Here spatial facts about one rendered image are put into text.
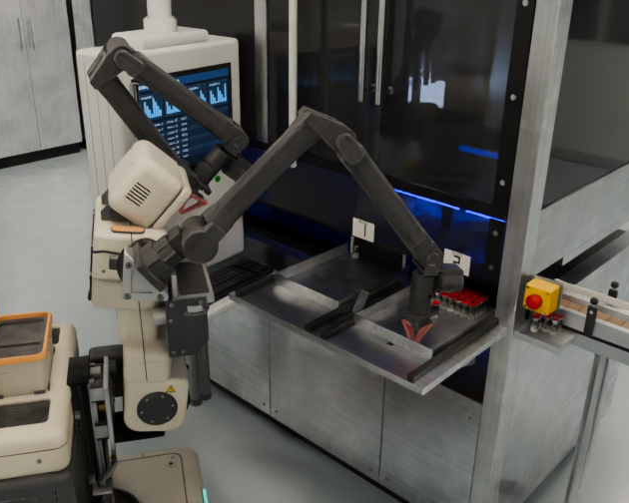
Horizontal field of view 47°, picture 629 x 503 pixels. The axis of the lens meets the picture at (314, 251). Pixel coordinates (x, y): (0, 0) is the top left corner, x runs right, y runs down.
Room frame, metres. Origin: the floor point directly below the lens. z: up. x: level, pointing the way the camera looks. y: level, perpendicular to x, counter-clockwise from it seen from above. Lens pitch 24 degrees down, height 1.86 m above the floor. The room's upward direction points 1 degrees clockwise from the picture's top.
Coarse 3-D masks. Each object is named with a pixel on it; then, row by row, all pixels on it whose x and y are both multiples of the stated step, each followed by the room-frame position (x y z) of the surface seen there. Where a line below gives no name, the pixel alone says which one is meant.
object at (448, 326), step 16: (384, 304) 1.81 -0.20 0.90; (400, 304) 1.84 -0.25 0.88; (368, 320) 1.68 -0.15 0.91; (384, 320) 1.74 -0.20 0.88; (400, 320) 1.74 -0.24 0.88; (448, 320) 1.75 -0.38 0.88; (464, 320) 1.75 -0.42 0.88; (480, 320) 1.70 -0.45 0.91; (384, 336) 1.64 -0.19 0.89; (400, 336) 1.61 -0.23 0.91; (432, 336) 1.66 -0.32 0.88; (448, 336) 1.66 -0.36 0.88; (416, 352) 1.57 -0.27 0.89; (432, 352) 1.54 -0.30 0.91
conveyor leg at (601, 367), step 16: (592, 368) 1.70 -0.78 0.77; (608, 368) 1.68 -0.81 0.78; (592, 384) 1.69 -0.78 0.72; (592, 400) 1.68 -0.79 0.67; (592, 416) 1.67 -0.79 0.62; (592, 432) 1.67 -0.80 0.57; (576, 448) 1.70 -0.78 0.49; (592, 448) 1.68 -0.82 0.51; (576, 464) 1.68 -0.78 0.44; (576, 480) 1.68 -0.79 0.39; (576, 496) 1.67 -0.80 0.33
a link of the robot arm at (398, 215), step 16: (336, 144) 1.50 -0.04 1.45; (352, 144) 1.50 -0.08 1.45; (352, 160) 1.50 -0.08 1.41; (368, 160) 1.54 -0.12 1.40; (352, 176) 1.56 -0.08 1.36; (368, 176) 1.54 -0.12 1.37; (368, 192) 1.54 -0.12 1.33; (384, 192) 1.55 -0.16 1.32; (384, 208) 1.55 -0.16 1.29; (400, 208) 1.56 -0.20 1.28; (400, 224) 1.56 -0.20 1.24; (416, 224) 1.57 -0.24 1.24; (416, 240) 1.57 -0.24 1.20; (416, 256) 1.56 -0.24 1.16
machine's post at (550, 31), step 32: (544, 0) 1.73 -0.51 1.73; (544, 32) 1.73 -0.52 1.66; (544, 64) 1.72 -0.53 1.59; (544, 96) 1.71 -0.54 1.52; (544, 128) 1.71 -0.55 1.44; (544, 160) 1.73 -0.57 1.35; (512, 192) 1.74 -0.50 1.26; (512, 224) 1.73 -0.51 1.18; (512, 256) 1.73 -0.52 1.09; (512, 288) 1.72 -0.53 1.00; (512, 320) 1.71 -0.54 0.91; (512, 352) 1.72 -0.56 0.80; (512, 384) 1.74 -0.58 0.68; (480, 448) 1.74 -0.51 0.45; (480, 480) 1.73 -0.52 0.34
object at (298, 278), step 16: (320, 256) 2.11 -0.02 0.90; (336, 256) 2.17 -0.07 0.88; (288, 272) 2.00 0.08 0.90; (304, 272) 2.04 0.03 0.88; (320, 272) 2.04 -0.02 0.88; (336, 272) 2.04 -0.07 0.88; (352, 272) 2.05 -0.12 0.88; (368, 272) 2.05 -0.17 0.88; (384, 272) 2.05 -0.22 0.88; (400, 272) 2.00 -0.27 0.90; (288, 288) 1.93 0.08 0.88; (304, 288) 1.88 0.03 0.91; (320, 288) 1.93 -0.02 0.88; (336, 288) 1.93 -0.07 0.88; (352, 288) 1.93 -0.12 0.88; (368, 288) 1.89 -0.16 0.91; (336, 304) 1.79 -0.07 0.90
